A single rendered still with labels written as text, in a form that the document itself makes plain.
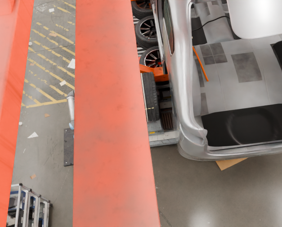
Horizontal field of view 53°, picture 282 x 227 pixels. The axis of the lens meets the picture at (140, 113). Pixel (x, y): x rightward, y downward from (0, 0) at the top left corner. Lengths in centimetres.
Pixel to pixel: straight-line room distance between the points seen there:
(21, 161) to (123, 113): 400
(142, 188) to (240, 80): 313
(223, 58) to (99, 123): 319
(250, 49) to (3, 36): 363
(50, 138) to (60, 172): 63
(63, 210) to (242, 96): 290
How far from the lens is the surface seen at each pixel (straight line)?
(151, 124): 435
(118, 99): 102
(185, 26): 318
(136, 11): 562
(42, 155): 480
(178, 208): 415
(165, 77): 432
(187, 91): 286
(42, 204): 435
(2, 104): 79
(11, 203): 379
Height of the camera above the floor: 407
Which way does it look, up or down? 60 degrees down
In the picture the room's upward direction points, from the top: 10 degrees counter-clockwise
